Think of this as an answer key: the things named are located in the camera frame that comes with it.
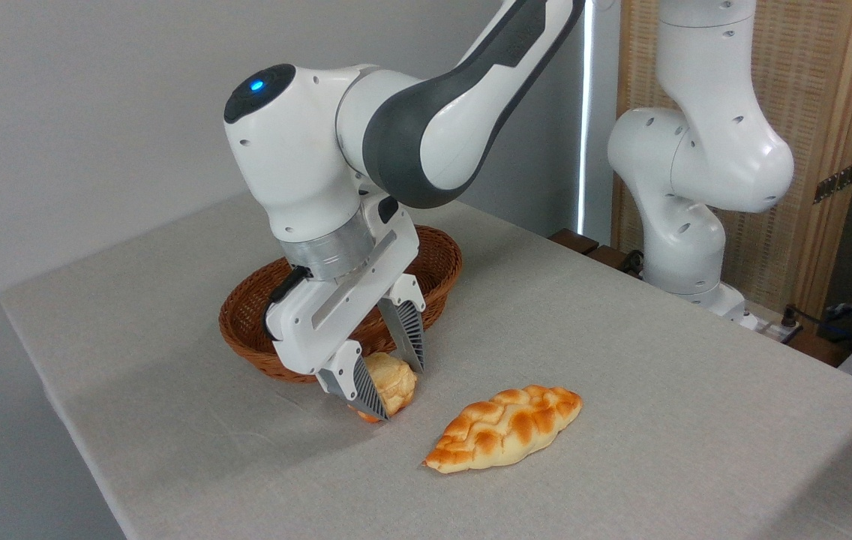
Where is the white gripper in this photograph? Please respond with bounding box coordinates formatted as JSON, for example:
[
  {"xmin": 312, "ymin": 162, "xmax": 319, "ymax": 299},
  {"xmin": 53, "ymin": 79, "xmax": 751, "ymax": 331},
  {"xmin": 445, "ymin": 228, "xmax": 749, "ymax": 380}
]
[{"xmin": 264, "ymin": 191, "xmax": 428, "ymax": 423}]

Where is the round golden bread roll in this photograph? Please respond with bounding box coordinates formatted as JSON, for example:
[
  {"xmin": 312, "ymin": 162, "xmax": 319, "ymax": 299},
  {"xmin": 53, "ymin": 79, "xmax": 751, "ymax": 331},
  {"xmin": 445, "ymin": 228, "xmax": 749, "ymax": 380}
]
[{"xmin": 351, "ymin": 352, "xmax": 419, "ymax": 424}]

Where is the brown oval wicker basket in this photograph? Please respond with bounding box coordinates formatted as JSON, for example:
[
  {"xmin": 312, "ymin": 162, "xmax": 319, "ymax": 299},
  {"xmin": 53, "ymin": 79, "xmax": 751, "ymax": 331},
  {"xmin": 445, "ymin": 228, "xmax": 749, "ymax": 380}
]
[{"xmin": 218, "ymin": 225, "xmax": 464, "ymax": 385}]

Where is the long braided bread loaf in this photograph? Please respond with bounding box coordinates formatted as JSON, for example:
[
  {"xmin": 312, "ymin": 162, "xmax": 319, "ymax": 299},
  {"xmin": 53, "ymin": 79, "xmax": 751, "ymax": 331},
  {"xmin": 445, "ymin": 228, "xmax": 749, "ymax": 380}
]
[{"xmin": 423, "ymin": 385, "xmax": 584, "ymax": 475}]

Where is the dark brown wooden block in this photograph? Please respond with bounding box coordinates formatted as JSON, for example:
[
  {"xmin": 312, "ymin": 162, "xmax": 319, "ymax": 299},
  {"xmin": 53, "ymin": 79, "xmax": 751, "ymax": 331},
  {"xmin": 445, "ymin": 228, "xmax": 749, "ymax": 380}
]
[
  {"xmin": 587, "ymin": 244, "xmax": 646, "ymax": 280},
  {"xmin": 548, "ymin": 229, "xmax": 600, "ymax": 257}
]

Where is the grey tablecloth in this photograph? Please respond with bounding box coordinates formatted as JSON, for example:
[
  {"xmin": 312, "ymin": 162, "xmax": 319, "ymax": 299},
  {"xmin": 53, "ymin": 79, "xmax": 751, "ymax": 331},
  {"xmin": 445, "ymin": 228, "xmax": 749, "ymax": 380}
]
[{"xmin": 0, "ymin": 191, "xmax": 852, "ymax": 540}]

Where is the dark metal screen hinge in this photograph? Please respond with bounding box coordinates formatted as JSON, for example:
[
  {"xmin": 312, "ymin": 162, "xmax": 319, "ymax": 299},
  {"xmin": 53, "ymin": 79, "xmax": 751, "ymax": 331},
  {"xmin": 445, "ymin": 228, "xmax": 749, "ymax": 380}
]
[{"xmin": 814, "ymin": 160, "xmax": 852, "ymax": 205}]

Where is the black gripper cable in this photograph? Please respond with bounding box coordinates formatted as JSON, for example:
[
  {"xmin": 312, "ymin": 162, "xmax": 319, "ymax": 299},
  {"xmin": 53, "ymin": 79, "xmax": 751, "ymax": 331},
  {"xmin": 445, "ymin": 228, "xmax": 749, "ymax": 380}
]
[{"xmin": 262, "ymin": 265, "xmax": 311, "ymax": 343}]

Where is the black cable behind table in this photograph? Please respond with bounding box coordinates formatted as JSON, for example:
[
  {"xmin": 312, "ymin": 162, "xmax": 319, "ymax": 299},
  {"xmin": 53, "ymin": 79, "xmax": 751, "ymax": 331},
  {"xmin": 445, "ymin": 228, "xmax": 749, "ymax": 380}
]
[{"xmin": 780, "ymin": 304, "xmax": 852, "ymax": 347}]

